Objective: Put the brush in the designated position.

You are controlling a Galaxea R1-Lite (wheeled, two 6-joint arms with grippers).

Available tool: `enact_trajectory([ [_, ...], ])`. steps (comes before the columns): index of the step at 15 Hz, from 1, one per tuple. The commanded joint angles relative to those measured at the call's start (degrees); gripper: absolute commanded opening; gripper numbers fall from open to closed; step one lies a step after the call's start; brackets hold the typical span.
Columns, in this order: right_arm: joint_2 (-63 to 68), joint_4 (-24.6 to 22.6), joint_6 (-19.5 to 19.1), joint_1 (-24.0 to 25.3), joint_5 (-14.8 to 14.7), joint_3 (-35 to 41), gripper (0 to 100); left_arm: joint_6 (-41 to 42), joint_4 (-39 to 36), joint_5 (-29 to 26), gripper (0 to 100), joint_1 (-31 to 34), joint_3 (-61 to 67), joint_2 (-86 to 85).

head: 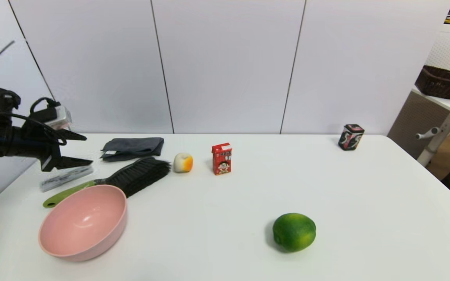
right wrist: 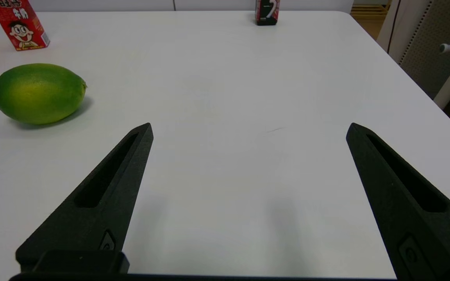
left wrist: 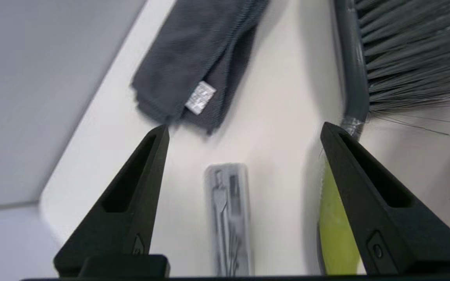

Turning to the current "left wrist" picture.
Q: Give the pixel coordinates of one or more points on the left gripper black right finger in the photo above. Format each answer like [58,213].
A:
[397,226]

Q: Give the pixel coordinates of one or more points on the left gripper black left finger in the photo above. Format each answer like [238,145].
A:
[131,203]

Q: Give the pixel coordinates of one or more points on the clear plastic stationery case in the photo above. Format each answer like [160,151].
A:
[229,218]

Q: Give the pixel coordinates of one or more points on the folded dark grey cloth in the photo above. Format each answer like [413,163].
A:
[193,47]

